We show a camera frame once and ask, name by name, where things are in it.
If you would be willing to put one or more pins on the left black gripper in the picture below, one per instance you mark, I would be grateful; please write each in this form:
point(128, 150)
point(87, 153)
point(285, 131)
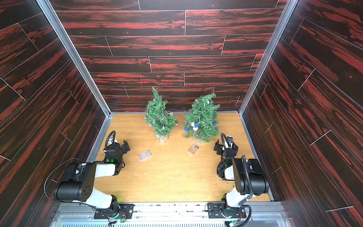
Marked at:
point(125, 150)

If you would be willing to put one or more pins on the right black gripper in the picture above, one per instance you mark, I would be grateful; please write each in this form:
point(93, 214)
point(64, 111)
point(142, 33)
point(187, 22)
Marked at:
point(220, 146)

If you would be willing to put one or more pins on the small christmas tree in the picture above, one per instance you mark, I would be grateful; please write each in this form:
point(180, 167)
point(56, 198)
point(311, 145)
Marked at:
point(159, 118)

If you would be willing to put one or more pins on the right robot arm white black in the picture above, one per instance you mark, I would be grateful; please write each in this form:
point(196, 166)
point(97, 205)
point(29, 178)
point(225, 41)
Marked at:
point(248, 177)

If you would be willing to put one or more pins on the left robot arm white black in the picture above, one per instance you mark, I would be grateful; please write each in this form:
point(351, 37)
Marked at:
point(77, 182)

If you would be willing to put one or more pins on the right decorated christmas tree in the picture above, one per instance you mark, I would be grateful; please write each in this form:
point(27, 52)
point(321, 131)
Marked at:
point(201, 120)

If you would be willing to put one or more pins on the left clear battery box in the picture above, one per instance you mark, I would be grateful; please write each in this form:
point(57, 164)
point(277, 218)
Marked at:
point(145, 155)

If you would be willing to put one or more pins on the clear battery box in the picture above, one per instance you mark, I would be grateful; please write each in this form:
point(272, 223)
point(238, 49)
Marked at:
point(193, 149)
point(145, 155)

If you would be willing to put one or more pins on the right clear battery box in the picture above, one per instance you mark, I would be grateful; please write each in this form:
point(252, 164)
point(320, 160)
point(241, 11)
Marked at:
point(193, 149)

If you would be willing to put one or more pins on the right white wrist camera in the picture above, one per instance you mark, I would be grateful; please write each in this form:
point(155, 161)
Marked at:
point(229, 140)

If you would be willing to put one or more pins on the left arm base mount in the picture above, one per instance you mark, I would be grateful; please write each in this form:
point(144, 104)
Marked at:
point(124, 211)

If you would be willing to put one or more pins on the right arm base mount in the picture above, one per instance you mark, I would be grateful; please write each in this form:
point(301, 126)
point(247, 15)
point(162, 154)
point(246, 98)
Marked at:
point(218, 210)

